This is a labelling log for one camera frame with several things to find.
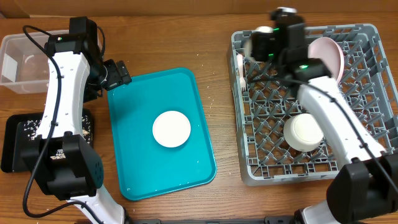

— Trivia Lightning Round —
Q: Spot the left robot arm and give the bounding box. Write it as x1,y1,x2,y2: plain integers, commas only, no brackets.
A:
21,32,132,223

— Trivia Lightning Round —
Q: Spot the teal serving tray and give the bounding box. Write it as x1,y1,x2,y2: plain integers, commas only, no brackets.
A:
108,68,217,201

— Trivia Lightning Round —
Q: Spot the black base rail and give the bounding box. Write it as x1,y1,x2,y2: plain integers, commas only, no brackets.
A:
131,215,295,224

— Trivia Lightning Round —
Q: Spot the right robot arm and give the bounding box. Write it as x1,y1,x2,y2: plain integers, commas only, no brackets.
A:
245,27,397,223

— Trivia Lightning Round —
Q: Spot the white plastic fork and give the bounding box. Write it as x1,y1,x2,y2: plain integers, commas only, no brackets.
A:
236,54,247,92

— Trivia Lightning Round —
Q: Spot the grey dishwasher rack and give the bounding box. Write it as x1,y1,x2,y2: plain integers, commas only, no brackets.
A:
227,24,397,186

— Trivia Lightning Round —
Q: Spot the pink bowl with nuts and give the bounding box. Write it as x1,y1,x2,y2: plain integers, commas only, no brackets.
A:
152,111,191,148

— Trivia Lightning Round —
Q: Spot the pile of rice and nuts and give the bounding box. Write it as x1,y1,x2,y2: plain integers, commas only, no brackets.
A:
22,115,94,160

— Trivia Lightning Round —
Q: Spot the white bowl with rice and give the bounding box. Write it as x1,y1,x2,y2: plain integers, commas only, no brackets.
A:
283,113,324,152

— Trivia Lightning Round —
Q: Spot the clear plastic bin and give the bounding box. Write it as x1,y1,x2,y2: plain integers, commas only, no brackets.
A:
1,34,49,94

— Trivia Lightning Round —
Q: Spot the white paper cup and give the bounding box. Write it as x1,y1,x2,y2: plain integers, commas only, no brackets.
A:
244,26,274,62

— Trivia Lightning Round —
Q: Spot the black waste tray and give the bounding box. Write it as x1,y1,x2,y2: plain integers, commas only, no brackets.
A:
1,108,95,173

